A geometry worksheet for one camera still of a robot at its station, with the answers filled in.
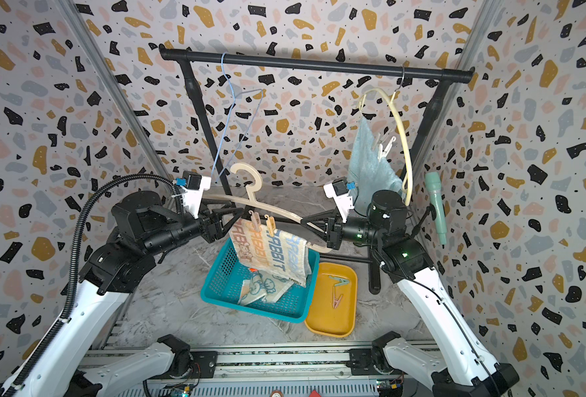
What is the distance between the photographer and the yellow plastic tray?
79cm

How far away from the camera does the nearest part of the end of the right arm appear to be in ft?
1.70

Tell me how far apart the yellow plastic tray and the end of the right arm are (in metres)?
0.31
